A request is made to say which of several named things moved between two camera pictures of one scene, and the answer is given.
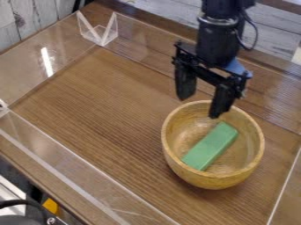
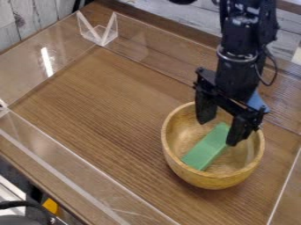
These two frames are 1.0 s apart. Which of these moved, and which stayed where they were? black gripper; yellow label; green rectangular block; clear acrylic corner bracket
Moved: black gripper
Stayed: green rectangular block; yellow label; clear acrylic corner bracket
